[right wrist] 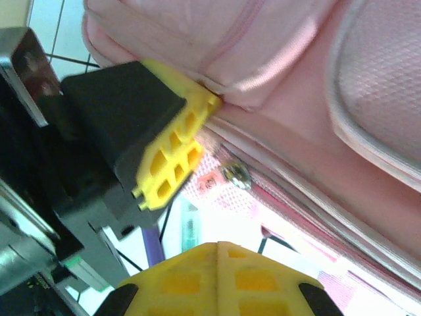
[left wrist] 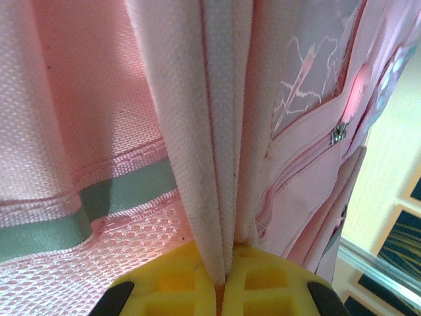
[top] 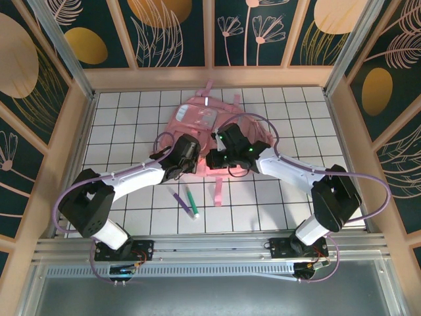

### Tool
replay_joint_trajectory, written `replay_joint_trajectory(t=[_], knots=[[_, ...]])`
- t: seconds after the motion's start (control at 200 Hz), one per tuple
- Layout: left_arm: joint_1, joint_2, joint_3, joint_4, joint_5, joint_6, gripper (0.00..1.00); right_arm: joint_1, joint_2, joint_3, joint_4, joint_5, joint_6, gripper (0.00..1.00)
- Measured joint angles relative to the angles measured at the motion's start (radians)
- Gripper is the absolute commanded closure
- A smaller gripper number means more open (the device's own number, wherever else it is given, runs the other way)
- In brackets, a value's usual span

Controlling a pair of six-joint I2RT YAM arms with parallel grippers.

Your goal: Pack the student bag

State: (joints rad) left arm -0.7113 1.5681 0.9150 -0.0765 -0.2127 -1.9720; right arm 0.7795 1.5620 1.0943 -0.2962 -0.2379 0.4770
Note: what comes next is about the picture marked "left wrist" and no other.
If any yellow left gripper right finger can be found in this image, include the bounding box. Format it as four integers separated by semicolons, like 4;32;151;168
223;244;333;316

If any pink school backpack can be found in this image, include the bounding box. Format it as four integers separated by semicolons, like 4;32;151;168
0;0;421;292

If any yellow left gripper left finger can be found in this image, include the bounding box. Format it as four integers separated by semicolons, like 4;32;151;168
110;241;228;316

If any aluminium frame post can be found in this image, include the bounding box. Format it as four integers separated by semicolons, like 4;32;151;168
337;236;421;299

